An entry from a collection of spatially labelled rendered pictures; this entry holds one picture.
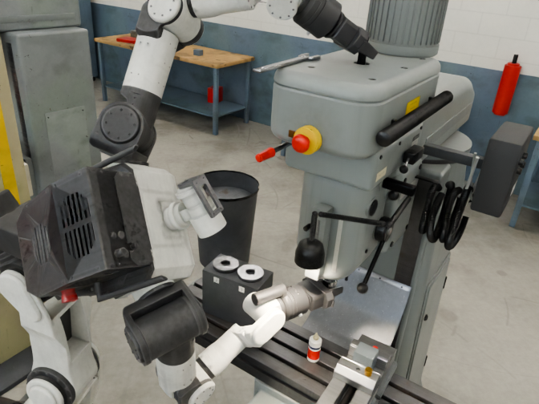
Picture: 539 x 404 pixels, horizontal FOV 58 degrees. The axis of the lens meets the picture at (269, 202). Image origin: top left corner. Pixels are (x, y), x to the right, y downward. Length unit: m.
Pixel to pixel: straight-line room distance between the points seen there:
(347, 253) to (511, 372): 2.18
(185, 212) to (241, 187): 2.64
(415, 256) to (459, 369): 1.56
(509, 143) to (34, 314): 1.24
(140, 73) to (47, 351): 0.77
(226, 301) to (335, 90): 0.97
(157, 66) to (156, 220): 0.34
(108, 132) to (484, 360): 2.75
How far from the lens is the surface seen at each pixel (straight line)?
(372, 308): 1.85
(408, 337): 1.97
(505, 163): 1.38
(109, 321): 3.27
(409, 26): 1.34
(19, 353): 3.16
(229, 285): 1.69
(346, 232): 1.25
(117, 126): 1.07
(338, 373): 1.53
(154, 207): 1.05
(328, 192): 1.23
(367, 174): 1.12
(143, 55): 1.14
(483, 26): 5.42
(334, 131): 1.02
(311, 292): 1.41
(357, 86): 0.99
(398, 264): 1.79
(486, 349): 3.42
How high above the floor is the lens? 2.11
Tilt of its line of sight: 27 degrees down
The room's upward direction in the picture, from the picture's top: 4 degrees clockwise
